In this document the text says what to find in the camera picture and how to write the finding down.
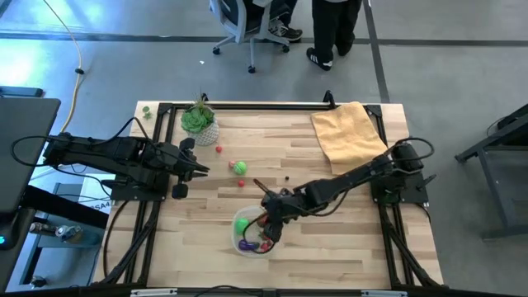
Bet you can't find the white printed paper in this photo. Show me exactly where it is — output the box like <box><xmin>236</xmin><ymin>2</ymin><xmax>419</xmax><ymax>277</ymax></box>
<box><xmin>78</xmin><ymin>177</ymin><xmax>116</xmax><ymax>215</ymax></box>

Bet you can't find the person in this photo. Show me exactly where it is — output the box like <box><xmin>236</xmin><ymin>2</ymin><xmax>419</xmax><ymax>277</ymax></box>
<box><xmin>247</xmin><ymin>0</ymin><xmax>304</xmax><ymax>42</ymax></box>
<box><xmin>305</xmin><ymin>0</ymin><xmax>364</xmax><ymax>72</ymax></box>

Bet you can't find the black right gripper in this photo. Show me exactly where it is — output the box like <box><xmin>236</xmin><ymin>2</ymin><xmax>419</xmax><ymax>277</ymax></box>
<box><xmin>252</xmin><ymin>178</ymin><xmax>300</xmax><ymax>244</ymax></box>

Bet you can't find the dark grey desk panel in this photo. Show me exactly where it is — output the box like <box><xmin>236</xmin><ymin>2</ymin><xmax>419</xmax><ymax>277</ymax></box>
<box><xmin>0</xmin><ymin>97</ymin><xmax>62</xmax><ymax>215</ymax></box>

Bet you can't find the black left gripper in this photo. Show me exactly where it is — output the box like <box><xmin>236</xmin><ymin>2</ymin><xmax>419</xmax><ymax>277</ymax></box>
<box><xmin>167</xmin><ymin>138</ymin><xmax>210</xmax><ymax>199</ymax></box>

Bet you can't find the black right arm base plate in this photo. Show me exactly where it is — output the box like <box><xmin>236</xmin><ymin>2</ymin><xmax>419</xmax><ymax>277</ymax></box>
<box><xmin>370</xmin><ymin>171</ymin><xmax>437</xmax><ymax>206</ymax></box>

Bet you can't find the grey office chair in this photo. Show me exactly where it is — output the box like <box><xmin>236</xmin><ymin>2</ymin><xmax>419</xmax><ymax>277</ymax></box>
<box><xmin>208</xmin><ymin>0</ymin><xmax>292</xmax><ymax>74</ymax></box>

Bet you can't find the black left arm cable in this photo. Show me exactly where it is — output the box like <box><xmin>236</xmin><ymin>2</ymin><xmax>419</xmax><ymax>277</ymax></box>
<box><xmin>10</xmin><ymin>116</ymin><xmax>152</xmax><ymax>168</ymax></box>

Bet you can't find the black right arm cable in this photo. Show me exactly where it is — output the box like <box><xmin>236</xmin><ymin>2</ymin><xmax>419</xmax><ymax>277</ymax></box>
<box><xmin>389</xmin><ymin>136</ymin><xmax>436</xmax><ymax>166</ymax></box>

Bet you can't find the black flat device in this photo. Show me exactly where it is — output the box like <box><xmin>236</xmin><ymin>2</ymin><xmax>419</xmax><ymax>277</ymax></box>
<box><xmin>0</xmin><ymin>85</ymin><xmax>45</xmax><ymax>99</ymax></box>

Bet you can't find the yellow floor cable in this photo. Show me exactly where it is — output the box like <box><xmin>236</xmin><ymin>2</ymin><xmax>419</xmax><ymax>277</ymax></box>
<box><xmin>42</xmin><ymin>0</ymin><xmax>83</xmax><ymax>133</ymax></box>

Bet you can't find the succulent plant in white pot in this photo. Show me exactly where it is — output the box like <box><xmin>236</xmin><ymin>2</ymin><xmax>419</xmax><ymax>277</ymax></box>
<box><xmin>180</xmin><ymin>97</ymin><xmax>219</xmax><ymax>147</ymax></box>

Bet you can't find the yellow towel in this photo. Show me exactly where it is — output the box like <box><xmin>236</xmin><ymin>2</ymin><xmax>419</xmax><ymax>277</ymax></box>
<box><xmin>309</xmin><ymin>101</ymin><xmax>389</xmax><ymax>177</ymax></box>

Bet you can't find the silver frame bracket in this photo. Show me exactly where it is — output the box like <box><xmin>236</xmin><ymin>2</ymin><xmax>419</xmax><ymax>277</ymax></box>
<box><xmin>361</xmin><ymin>290</ymin><xmax>408</xmax><ymax>297</ymax></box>
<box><xmin>130</xmin><ymin>288</ymin><xmax>178</xmax><ymax>297</ymax></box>

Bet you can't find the black desk beam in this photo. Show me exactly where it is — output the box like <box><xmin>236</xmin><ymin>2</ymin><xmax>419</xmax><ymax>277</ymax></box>
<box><xmin>18</xmin><ymin>185</ymin><xmax>111</xmax><ymax>230</ymax></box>

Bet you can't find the clear plastic tupperware container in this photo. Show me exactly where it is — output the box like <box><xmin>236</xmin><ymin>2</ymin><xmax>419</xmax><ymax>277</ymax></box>
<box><xmin>231</xmin><ymin>205</ymin><xmax>281</xmax><ymax>259</ymax></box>

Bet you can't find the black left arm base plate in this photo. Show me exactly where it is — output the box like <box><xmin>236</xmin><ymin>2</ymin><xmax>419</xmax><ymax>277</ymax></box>
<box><xmin>101</xmin><ymin>179</ymin><xmax>170</xmax><ymax>202</ymax></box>

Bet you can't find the black aluminium table frame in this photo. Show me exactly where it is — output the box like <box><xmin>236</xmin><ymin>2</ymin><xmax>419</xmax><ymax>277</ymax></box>
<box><xmin>92</xmin><ymin>89</ymin><xmax>445</xmax><ymax>297</ymax></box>

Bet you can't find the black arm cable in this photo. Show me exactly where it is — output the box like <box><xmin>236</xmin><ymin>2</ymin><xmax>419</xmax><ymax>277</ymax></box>
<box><xmin>389</xmin><ymin>136</ymin><xmax>436</xmax><ymax>166</ymax></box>
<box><xmin>10</xmin><ymin>116</ymin><xmax>152</xmax><ymax>168</ymax></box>

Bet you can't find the black side table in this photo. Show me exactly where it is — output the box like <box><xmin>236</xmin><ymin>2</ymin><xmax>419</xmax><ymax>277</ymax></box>
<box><xmin>455</xmin><ymin>102</ymin><xmax>528</xmax><ymax>241</ymax></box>

